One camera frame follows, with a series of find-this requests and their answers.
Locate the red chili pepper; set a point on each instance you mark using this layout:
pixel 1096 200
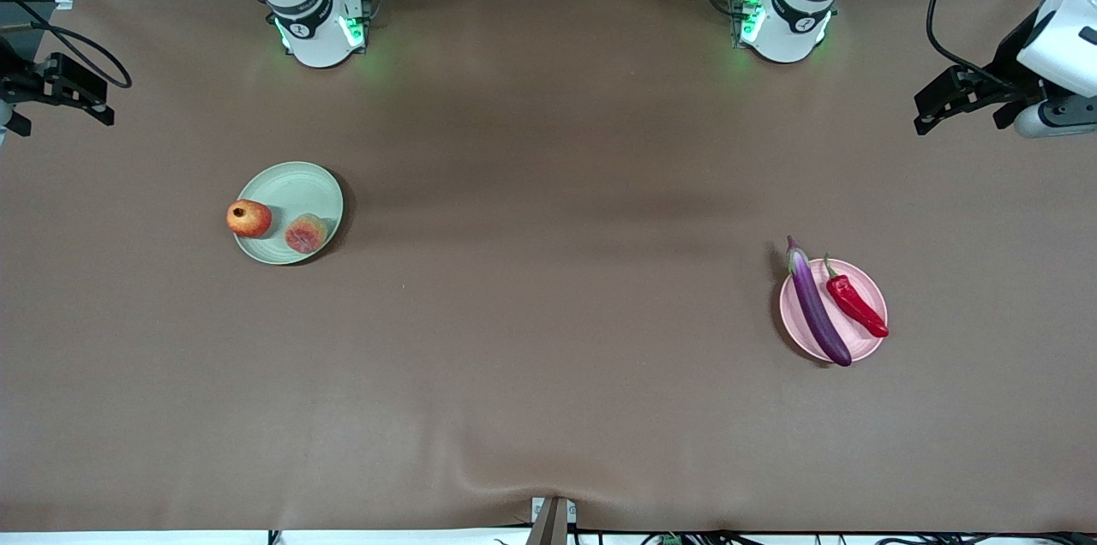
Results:
pixel 853 301

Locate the long purple eggplant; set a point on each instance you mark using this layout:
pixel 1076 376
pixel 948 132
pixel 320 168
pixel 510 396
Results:
pixel 816 305

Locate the brown table cloth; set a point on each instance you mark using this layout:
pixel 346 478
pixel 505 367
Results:
pixel 548 399

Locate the yellow pink peach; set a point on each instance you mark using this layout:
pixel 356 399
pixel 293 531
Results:
pixel 306 235

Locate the red apple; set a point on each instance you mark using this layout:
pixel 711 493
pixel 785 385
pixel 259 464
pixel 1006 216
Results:
pixel 248 219

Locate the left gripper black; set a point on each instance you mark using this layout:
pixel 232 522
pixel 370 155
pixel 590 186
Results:
pixel 1008 67

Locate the pale green round plate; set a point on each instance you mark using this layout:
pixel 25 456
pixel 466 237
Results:
pixel 296 185

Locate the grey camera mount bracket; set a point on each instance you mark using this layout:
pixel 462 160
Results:
pixel 551 521

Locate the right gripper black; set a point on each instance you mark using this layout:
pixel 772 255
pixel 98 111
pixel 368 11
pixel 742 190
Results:
pixel 19 82

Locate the pink round plate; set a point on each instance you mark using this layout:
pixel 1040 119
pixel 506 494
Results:
pixel 793 314

